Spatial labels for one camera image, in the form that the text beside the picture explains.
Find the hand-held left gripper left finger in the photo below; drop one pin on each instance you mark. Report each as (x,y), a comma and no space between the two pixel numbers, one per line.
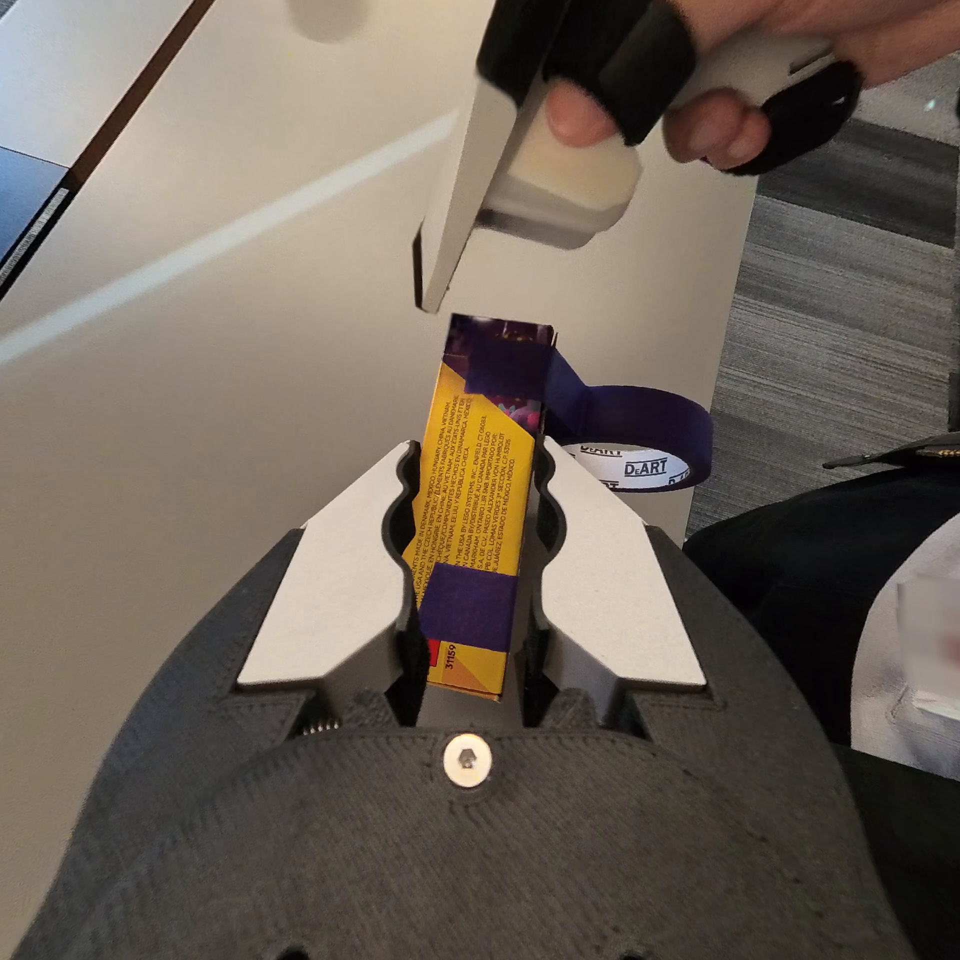
(322,600)

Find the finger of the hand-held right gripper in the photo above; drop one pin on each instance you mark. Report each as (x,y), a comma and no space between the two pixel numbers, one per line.
(465,225)
(570,195)

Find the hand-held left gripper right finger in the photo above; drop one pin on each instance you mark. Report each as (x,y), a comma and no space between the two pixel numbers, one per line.
(615,600)

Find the yellow purple toy set box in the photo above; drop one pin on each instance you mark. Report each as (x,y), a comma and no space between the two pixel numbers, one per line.
(472,487)

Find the purple tape roll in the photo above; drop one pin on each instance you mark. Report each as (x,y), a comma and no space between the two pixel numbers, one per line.
(645,409)

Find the person's white shirt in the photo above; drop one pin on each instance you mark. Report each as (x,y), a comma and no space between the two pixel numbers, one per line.
(900,675)

